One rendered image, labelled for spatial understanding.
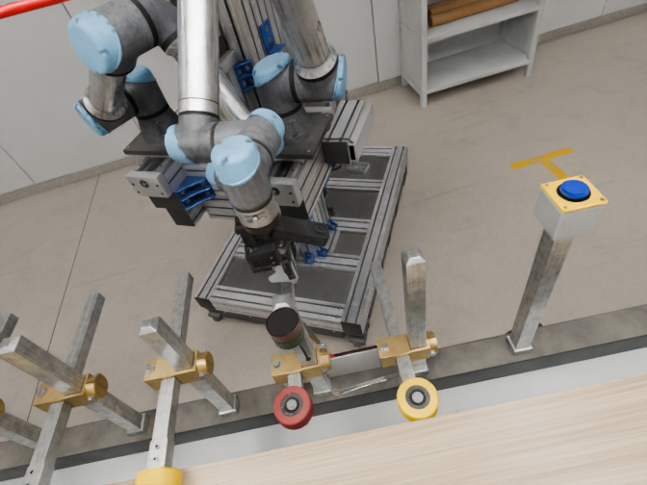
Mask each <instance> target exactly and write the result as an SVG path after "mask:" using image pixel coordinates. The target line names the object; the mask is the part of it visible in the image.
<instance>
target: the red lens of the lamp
mask: <svg viewBox="0 0 647 485"><path fill-rule="evenodd" d="M282 308H287V309H290V310H293V311H294V312H295V313H296V315H297V317H298V313H297V312H296V311H295V310H294V309H292V308H289V307H282ZM282 308H278V309H276V310H279V309H282ZM276 310H274V311H276ZM274 311H273V312H274ZM273 312H272V313H273ZM270 316H271V315H269V316H268V318H267V321H266V328H267V330H268V332H269V334H270V336H271V337H272V339H273V340H274V341H276V342H278V343H282V344H284V343H288V342H290V341H292V340H293V339H295V338H296V337H297V336H298V334H299V332H300V330H301V321H300V319H299V317H298V322H297V324H296V327H295V328H294V329H293V330H292V331H291V332H290V333H289V334H286V335H283V336H282V335H281V336H277V335H274V334H272V332H270V331H269V329H268V327H267V326H268V319H269V317H270Z"/></svg>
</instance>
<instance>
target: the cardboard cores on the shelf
mask: <svg viewBox="0 0 647 485"><path fill-rule="evenodd" d="M516 1H519V0H445V1H442V2H438V3H434V4H431V5H427V18H428V20H427V21H428V26H429V27H430V28H431V27H435V26H438V25H441V24H445V23H448V22H451V21H454V20H457V19H460V18H463V17H466V16H470V15H473V14H476V13H482V12H485V11H488V10H491V9H495V8H498V7H500V6H503V5H507V4H510V3H513V2H516Z"/></svg>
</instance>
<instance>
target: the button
mask: <svg viewBox="0 0 647 485"><path fill-rule="evenodd" d="M559 190H560V192H561V193H562V194H563V195H564V196H566V197H568V198H572V199H580V198H584V197H586V196H587V195H588V194H589V191H590V188H589V187H588V185H587V184H586V183H585V182H583V181H580V180H567V181H564V182H563V183H562V184H561V185H560V188H559Z"/></svg>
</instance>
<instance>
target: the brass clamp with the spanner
mask: <svg viewBox="0 0 647 485"><path fill-rule="evenodd" d="M314 348H315V350H316V358H317V364H314V365H310V366H305V367H302V366H301V364H300V362H299V360H298V358H297V356H296V354H295V353H294V352H290V353H285V354H281V355H276V356H272V357H271V366H272V361H274V360H278V361H280V362H281V367H280V368H279V369H278V370H275V369H274V368H273V367H272V378H273V380H274V381H275V383H276V384H277V385H280V384H285V383H288V375H290V374H295V373H300V374H301V375H302V377H303V379H307V378H312V377H317V376H321V375H325V374H327V373H328V371H329V370H332V365H331V359H330V355H329V351H328V349H327V348H325V349H319V347H318V346H317V347H314Z"/></svg>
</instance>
